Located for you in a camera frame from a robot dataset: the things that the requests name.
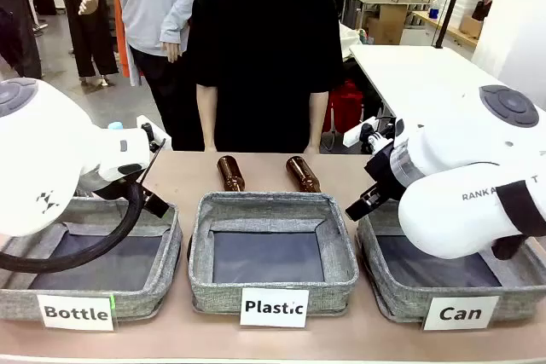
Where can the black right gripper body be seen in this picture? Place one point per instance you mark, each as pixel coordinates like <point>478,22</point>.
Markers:
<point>384,168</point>

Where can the brown glass bottle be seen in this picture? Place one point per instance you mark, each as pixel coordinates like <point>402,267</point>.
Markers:
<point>303,175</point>
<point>230,174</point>

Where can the person's left forearm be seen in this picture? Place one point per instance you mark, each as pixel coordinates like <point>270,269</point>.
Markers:
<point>317,121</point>

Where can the person's right forearm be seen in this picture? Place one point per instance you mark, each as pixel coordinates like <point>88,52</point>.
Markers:
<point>207,117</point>

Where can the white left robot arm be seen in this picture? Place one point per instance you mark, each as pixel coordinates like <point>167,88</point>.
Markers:
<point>42,146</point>

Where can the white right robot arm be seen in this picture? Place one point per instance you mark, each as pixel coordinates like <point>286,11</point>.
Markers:
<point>448,210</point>

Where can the grey fabric plastic basket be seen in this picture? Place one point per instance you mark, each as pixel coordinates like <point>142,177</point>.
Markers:
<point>273,206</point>

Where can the grey fabric can basket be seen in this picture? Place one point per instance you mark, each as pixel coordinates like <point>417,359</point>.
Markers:
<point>396,296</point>

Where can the grey fabric bottle basket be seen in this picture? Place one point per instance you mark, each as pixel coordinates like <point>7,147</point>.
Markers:
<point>141,300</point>

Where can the white Can label sign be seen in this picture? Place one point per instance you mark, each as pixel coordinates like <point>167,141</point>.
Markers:
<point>460,313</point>

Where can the person's left hand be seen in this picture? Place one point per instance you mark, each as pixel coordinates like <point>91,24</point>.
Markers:
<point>312,149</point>

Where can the person's right hand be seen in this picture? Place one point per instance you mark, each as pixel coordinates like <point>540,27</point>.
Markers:
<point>210,148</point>

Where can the red bag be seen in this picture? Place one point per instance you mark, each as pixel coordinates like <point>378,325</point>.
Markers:
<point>345,106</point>

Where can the white background table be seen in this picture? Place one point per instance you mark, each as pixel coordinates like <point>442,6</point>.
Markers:
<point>418,74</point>

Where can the white Bottle label sign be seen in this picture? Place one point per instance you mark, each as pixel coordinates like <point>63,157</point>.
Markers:
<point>77,312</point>

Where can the white Plastic label sign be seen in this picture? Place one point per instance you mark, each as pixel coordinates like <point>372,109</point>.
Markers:
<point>274,307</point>

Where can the brown cardboard box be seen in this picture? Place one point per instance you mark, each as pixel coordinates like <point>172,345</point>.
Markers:
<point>386,25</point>

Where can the person in black shirt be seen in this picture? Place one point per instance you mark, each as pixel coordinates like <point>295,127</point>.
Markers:
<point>264,61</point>

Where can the orange garment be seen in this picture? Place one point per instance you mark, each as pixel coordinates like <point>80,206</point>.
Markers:
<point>123,44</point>

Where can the blue bottle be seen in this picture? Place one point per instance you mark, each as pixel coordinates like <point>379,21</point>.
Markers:
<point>434,11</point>

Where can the bystander in dark trousers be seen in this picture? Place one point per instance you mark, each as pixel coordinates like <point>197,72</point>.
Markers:
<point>91,40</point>

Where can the black stand pole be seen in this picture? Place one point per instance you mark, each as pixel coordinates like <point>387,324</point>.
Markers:
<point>450,1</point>

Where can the stack of white foam boxes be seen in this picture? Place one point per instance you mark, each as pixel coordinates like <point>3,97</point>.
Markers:
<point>467,1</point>

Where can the bystander in light blue shirt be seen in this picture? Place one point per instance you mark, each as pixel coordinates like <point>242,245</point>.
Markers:
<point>145,6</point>

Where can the bystander in black clothes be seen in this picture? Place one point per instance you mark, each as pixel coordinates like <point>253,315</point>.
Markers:
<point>17,31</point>

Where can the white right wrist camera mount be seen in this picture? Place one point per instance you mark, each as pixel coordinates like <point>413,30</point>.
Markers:
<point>354,134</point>

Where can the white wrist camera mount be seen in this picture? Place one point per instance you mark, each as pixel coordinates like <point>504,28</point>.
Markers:
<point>354,134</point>
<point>160,134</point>

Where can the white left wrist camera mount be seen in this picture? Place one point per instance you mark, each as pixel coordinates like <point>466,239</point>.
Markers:
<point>160,134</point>

